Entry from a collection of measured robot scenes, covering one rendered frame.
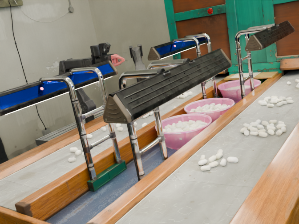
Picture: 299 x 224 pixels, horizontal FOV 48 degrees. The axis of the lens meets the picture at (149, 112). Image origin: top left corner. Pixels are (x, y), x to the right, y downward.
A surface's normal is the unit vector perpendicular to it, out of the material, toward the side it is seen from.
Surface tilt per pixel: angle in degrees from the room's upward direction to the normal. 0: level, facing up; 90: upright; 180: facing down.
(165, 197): 0
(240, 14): 90
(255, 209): 0
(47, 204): 90
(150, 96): 58
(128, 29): 90
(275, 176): 0
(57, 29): 90
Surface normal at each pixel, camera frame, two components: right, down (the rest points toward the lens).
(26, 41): 0.80, 0.03
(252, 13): -0.57, 0.32
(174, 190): -0.18, -0.95
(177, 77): 0.58, -0.49
